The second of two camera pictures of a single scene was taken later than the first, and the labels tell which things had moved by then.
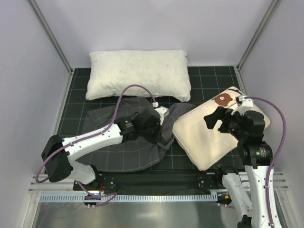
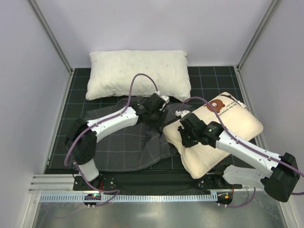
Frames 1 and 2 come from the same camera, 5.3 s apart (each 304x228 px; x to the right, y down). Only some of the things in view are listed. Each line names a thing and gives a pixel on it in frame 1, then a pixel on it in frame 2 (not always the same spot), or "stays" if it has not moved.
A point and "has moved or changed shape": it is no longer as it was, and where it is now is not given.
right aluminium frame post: (272, 8) stays
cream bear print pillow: (205, 147) has moved or changed shape
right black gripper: (224, 121) -> (186, 137)
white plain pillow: (164, 72) stays
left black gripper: (156, 128) -> (153, 114)
